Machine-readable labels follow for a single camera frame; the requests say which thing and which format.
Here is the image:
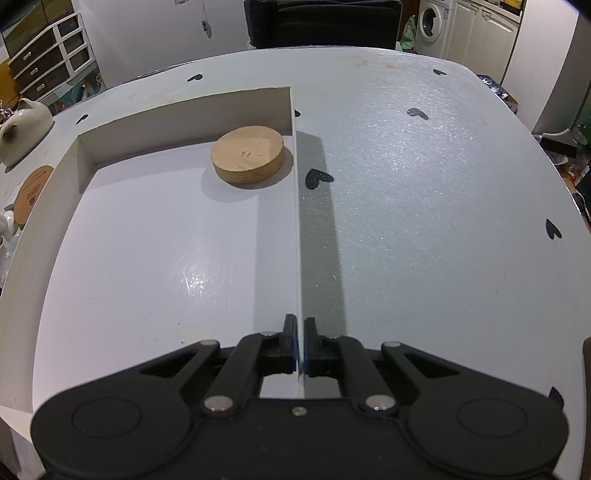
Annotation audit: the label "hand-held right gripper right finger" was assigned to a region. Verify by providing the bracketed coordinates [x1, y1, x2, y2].
[304, 317, 465, 419]

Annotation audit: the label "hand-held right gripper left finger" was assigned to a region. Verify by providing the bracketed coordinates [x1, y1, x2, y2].
[135, 314, 298, 419]

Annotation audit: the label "shallow white box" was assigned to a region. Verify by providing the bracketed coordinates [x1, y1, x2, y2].
[0, 84, 306, 414]

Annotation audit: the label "thick round wooden disc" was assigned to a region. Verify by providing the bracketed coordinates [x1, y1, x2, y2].
[211, 126, 287, 186]

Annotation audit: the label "thin round wooden coaster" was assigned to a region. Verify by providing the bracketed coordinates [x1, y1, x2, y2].
[13, 165, 55, 225]

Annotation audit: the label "black chair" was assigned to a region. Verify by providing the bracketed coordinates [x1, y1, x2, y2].
[243, 0, 403, 50]

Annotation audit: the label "green bag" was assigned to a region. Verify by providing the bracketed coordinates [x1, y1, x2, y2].
[398, 15, 420, 52]

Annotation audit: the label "cream cat-shaped teapot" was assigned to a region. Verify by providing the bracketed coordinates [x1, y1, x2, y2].
[0, 98, 55, 167]

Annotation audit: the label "white washing machine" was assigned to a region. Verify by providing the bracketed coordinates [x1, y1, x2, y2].
[414, 0, 457, 57]

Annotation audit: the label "white kitchen cabinets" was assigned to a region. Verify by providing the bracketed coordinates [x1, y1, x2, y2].
[444, 0, 522, 78]

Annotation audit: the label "white drawer cabinet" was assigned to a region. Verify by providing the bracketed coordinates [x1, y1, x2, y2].
[8, 13, 96, 103]

